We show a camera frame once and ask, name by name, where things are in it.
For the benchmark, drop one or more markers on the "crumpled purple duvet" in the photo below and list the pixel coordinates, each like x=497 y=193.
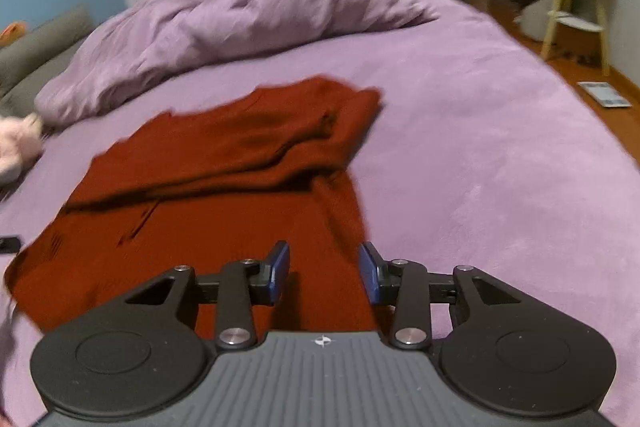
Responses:
x=155 y=40

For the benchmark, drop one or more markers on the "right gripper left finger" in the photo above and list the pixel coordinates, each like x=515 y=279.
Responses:
x=259 y=282

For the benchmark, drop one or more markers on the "magazine on floor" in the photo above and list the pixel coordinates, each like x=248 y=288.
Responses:
x=604 y=94

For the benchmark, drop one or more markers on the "purple bed sheet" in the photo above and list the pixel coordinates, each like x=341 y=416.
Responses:
x=481 y=156

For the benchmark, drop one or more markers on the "yellow side table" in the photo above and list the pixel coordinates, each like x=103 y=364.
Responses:
x=575 y=6

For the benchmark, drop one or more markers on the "rust red knit sweater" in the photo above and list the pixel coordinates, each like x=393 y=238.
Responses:
x=209 y=188

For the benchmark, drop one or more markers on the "pink plush toy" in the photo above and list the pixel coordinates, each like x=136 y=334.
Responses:
x=21 y=144

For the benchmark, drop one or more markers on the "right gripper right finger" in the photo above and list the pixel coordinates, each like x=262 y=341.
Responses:
x=382 y=279

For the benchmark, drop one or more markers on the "grey pillow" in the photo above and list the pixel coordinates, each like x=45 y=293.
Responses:
x=33 y=60

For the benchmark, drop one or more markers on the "small black device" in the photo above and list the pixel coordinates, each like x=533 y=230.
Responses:
x=10 y=245

